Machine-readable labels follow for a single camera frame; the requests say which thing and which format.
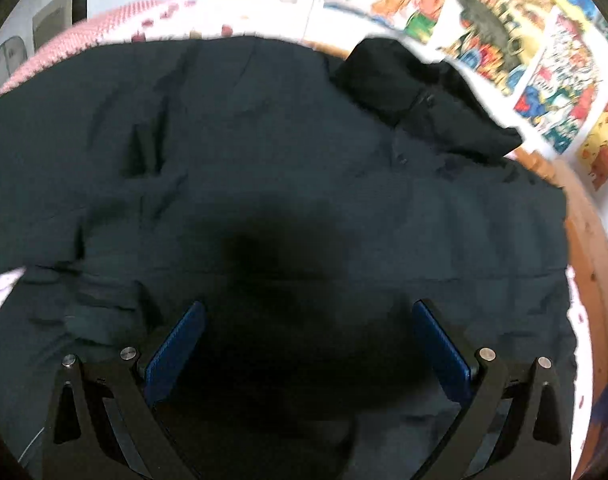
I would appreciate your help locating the group of colourful cartoon drawings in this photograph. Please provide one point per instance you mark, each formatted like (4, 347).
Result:
(488, 15)

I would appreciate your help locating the dark padded jacket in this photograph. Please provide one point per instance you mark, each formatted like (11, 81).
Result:
(284, 160)

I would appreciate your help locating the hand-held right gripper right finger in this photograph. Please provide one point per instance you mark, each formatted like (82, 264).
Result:
(441, 355)

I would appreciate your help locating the pink apple print bedsheet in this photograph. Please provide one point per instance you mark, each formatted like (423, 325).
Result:
(578, 310)

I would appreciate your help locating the standing fan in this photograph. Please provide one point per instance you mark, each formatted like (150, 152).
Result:
(6, 65)

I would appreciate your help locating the grey wall panel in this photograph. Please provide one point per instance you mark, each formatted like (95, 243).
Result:
(59, 15)

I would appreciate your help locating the red checked cloth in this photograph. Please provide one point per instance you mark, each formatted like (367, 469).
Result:
(79, 40)

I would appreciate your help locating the wooden bed frame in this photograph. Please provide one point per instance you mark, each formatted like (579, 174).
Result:
(586, 240)

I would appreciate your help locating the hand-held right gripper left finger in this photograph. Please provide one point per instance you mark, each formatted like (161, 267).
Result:
(176, 350)

